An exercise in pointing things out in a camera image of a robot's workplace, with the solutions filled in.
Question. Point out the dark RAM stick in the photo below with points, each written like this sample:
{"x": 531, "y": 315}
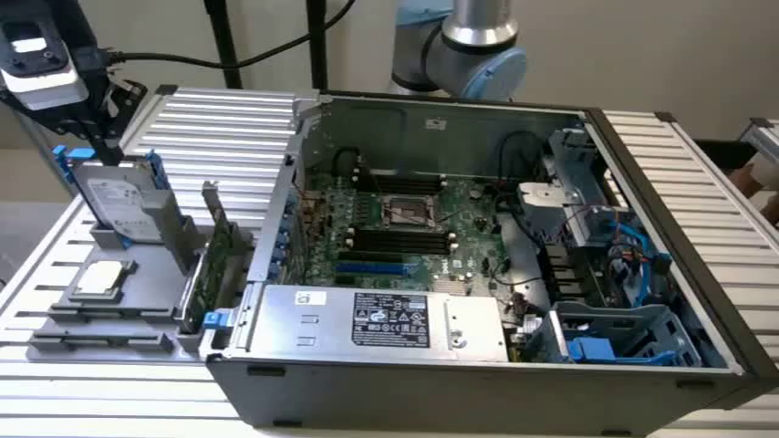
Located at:
{"x": 109, "y": 314}
{"x": 97, "y": 341}

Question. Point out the blue disk bay latch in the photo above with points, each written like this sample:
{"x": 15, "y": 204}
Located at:
{"x": 589, "y": 350}

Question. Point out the blue case latch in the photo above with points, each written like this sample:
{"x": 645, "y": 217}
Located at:
{"x": 217, "y": 320}

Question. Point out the blue expansion slot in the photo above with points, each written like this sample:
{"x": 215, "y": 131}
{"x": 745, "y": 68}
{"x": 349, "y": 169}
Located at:
{"x": 369, "y": 273}
{"x": 371, "y": 265}

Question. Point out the green graphics card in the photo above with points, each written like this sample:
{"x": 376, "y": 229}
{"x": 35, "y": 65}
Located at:
{"x": 219, "y": 255}

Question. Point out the brown cardboard box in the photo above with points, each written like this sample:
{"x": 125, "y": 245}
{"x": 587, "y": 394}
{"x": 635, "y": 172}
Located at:
{"x": 760, "y": 175}

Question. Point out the grey metal drive cage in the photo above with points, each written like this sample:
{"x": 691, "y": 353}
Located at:
{"x": 577, "y": 191}

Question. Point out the hard disk with blue bracket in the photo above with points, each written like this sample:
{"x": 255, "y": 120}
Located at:
{"x": 115, "y": 196}

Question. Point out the black RAM slot bank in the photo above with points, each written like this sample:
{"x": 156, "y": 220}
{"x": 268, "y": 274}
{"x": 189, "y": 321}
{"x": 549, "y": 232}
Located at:
{"x": 404, "y": 181}
{"x": 401, "y": 239}

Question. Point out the green motherboard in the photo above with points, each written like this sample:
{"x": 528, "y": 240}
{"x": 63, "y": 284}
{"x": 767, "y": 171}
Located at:
{"x": 468, "y": 219}

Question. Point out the silver power supply unit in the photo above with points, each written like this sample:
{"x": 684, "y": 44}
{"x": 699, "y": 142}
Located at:
{"x": 335, "y": 328}

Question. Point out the silver CPU chip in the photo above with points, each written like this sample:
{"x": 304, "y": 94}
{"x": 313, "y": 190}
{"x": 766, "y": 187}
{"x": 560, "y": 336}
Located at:
{"x": 100, "y": 279}

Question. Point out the silver fan shroud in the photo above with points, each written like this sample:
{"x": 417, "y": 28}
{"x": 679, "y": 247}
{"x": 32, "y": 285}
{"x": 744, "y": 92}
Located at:
{"x": 541, "y": 205}

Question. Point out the grey parts rack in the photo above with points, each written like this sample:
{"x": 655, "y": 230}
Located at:
{"x": 152, "y": 284}

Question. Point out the open black PC case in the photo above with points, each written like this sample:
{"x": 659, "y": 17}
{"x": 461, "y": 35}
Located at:
{"x": 425, "y": 392}

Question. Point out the black stand pole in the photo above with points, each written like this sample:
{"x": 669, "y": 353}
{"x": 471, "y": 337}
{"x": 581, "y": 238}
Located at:
{"x": 225, "y": 45}
{"x": 316, "y": 45}

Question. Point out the grey disk bay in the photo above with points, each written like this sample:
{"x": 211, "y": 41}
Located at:
{"x": 632, "y": 319}

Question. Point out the black expansion slot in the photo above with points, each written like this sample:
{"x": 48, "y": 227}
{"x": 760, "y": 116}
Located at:
{"x": 368, "y": 255}

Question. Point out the CPU socket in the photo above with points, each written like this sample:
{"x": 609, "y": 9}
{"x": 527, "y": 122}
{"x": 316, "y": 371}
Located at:
{"x": 404, "y": 212}

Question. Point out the aluminium profile frame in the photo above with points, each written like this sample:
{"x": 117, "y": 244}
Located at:
{"x": 760, "y": 132}

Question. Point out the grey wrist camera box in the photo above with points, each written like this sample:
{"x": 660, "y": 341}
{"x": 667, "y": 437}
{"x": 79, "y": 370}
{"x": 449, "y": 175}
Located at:
{"x": 43, "y": 86}

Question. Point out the silver chipset heatsink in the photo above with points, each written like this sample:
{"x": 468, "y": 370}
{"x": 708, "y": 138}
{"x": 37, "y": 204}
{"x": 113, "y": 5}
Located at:
{"x": 451, "y": 288}

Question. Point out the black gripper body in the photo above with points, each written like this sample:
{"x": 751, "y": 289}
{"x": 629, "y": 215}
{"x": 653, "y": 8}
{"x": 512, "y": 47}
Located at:
{"x": 96, "y": 91}

